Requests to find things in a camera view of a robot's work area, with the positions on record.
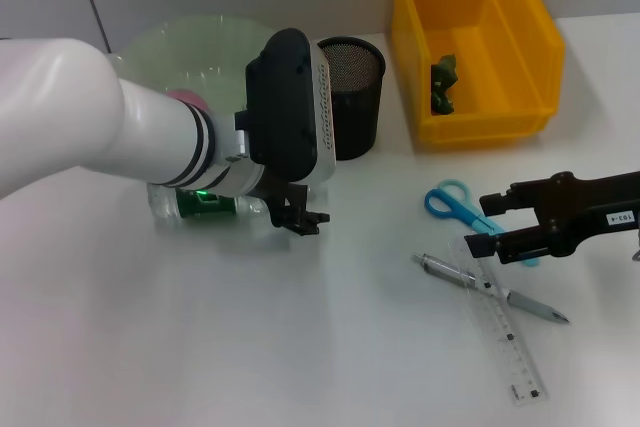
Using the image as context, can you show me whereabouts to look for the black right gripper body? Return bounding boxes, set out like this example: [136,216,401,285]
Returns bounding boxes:
[536,170,640,259]

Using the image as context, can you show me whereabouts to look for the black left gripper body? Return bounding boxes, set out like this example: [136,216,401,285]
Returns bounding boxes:
[258,170,310,209]

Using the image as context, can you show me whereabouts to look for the clear green-label water bottle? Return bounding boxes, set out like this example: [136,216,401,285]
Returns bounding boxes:
[147,184,271,226]

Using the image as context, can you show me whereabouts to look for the green plastic wrapper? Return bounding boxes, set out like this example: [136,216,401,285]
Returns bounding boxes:
[430,53,460,117]

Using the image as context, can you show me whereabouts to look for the pink peach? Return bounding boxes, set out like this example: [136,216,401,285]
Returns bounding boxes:
[164,88,207,111]

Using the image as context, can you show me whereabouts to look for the blue scissors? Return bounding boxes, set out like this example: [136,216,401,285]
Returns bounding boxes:
[424,178,544,268]

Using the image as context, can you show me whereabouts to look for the grey pen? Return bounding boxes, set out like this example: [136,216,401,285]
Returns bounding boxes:
[410,252,571,324]

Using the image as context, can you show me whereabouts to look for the transparent plastic ruler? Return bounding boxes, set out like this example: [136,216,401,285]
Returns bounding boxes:
[447,241,549,404]

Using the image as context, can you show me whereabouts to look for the black mesh pen holder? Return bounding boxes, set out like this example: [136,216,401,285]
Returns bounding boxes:
[315,35,387,161]

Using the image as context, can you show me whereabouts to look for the translucent green fruit bowl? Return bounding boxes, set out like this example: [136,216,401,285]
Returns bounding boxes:
[112,14,281,98]

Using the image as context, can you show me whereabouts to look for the yellow plastic bin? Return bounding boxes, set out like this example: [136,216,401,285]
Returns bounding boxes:
[389,0,566,148]

